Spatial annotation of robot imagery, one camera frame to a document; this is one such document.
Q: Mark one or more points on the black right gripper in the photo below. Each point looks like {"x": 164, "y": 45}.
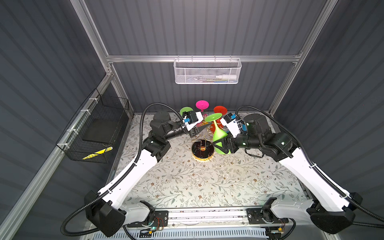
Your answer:
{"x": 231, "y": 147}

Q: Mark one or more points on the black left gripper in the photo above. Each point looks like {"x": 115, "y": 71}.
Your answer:
{"x": 197, "y": 131}

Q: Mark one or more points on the green wine glass front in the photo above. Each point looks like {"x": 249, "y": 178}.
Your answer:
{"x": 218, "y": 133}

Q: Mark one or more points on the green wine glass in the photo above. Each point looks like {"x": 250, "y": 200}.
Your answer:
{"x": 185, "y": 110}
{"x": 218, "y": 133}

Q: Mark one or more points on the magenta wine glass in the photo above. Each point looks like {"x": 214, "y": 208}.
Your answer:
{"x": 202, "y": 105}

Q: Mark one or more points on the green wine glass back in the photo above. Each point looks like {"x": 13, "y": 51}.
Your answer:
{"x": 185, "y": 110}

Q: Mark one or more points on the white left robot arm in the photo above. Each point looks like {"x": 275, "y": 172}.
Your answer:
{"x": 109, "y": 214}

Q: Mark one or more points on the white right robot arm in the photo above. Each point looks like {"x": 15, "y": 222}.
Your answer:
{"x": 329, "y": 210}

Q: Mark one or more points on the gold wine glass rack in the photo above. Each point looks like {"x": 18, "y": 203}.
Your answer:
{"x": 203, "y": 150}

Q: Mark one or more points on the white marker in basket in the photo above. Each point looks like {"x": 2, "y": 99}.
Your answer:
{"x": 226, "y": 77}

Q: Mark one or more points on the white perforated vent cover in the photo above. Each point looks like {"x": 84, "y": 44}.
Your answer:
{"x": 242, "y": 233}

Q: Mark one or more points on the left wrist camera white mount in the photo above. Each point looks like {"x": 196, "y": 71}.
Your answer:
{"x": 192, "y": 119}

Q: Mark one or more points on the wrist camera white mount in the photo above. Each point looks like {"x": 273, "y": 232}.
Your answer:
{"x": 231, "y": 122}
{"x": 192, "y": 119}

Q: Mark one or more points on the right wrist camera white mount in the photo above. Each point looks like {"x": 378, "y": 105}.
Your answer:
{"x": 231, "y": 122}

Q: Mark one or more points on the white wire mesh basket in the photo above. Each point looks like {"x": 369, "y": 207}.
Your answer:
{"x": 202, "y": 71}

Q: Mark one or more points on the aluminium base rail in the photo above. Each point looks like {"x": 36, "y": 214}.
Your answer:
{"x": 198, "y": 217}

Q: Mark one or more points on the black wire basket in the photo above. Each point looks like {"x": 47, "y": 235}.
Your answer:
{"x": 93, "y": 137}

